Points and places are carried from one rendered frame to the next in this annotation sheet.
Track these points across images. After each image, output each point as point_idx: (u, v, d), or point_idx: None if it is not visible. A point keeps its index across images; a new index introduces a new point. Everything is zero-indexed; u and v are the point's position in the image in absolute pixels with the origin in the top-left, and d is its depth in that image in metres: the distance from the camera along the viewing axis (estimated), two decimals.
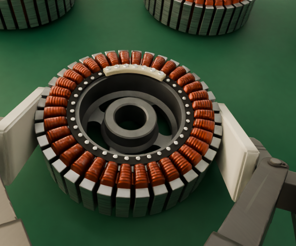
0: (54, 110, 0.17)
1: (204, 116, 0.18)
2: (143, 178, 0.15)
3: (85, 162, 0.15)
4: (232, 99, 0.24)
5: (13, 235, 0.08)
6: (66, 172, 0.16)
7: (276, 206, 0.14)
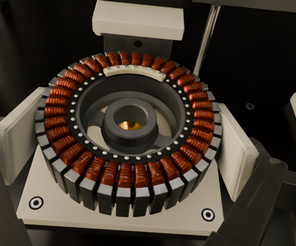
0: (55, 110, 0.17)
1: (204, 116, 0.18)
2: (143, 178, 0.15)
3: (85, 161, 0.15)
4: None
5: (13, 235, 0.08)
6: (66, 172, 0.16)
7: (275, 206, 0.14)
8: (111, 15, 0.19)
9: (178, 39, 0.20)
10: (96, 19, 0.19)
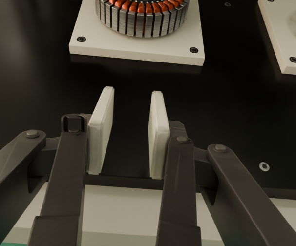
0: None
1: None
2: (150, 7, 0.31)
3: (121, 1, 0.31)
4: None
5: (65, 229, 0.08)
6: (112, 9, 0.32)
7: None
8: None
9: None
10: None
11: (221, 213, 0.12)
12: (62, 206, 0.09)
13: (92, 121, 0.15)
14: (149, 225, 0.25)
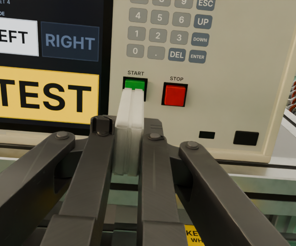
0: None
1: None
2: None
3: None
4: None
5: (80, 230, 0.08)
6: None
7: None
8: None
9: None
10: None
11: (198, 210, 0.12)
12: (81, 206, 0.10)
13: (118, 123, 0.15)
14: None
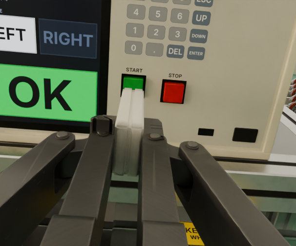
0: None
1: None
2: None
3: None
4: None
5: (80, 230, 0.08)
6: None
7: None
8: None
9: None
10: None
11: (198, 210, 0.12)
12: (81, 206, 0.10)
13: (118, 123, 0.15)
14: None
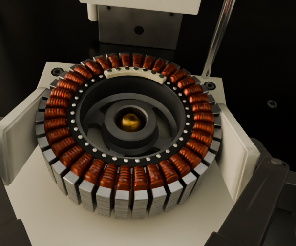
0: (55, 112, 0.17)
1: (204, 119, 0.18)
2: (142, 181, 0.15)
3: (84, 164, 0.15)
4: None
5: (13, 235, 0.08)
6: (66, 174, 0.16)
7: (277, 206, 0.14)
8: None
9: (193, 12, 0.15)
10: None
11: None
12: None
13: None
14: None
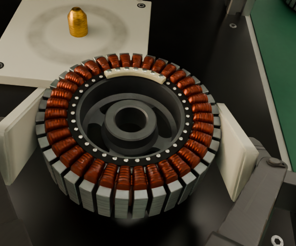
0: (55, 112, 0.17)
1: (203, 119, 0.18)
2: (142, 180, 0.15)
3: (84, 163, 0.15)
4: None
5: (13, 235, 0.08)
6: (66, 173, 0.16)
7: (275, 206, 0.14)
8: None
9: None
10: None
11: None
12: None
13: None
14: None
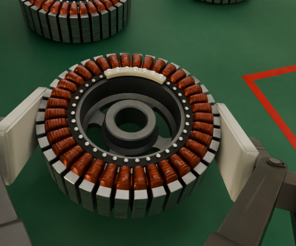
0: (55, 112, 0.17)
1: (203, 119, 0.18)
2: (142, 180, 0.15)
3: (84, 163, 0.15)
4: None
5: (13, 235, 0.08)
6: (66, 173, 0.16)
7: (275, 206, 0.14)
8: None
9: None
10: None
11: None
12: None
13: None
14: None
